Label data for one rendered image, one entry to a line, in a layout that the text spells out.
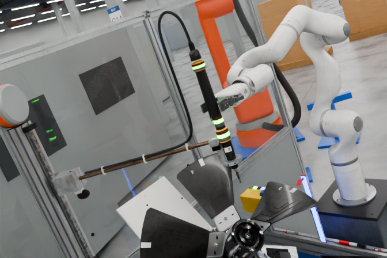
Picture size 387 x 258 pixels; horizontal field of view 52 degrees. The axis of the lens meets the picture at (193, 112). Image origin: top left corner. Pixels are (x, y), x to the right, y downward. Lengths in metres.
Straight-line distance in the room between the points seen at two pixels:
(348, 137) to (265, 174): 1.01
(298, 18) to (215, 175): 0.69
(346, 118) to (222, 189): 0.61
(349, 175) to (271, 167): 0.92
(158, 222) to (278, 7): 8.19
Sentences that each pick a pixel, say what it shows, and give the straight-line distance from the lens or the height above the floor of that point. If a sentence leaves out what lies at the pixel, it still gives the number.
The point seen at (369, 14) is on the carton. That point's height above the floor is 0.50.
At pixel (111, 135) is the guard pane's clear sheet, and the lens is 1.92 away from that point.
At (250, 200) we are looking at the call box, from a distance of 1.96.
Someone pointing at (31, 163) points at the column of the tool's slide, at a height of 1.66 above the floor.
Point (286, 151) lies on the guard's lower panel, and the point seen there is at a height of 0.86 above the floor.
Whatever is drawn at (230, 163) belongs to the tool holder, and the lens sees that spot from 1.36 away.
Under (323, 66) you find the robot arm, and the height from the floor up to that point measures 1.57.
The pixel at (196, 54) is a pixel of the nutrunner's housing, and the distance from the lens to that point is 1.28.
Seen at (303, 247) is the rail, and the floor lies 0.81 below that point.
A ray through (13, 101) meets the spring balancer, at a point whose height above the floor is 1.89.
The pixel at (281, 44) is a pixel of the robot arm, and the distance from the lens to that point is 1.56.
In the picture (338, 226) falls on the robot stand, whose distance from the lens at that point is 1.95.
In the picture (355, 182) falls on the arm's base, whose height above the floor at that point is 1.04.
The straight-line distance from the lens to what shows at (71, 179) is 1.55.
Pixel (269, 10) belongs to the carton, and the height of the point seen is 1.39.
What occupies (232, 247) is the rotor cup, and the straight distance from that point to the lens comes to 1.40.
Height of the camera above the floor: 1.97
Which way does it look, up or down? 14 degrees down
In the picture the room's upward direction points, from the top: 20 degrees counter-clockwise
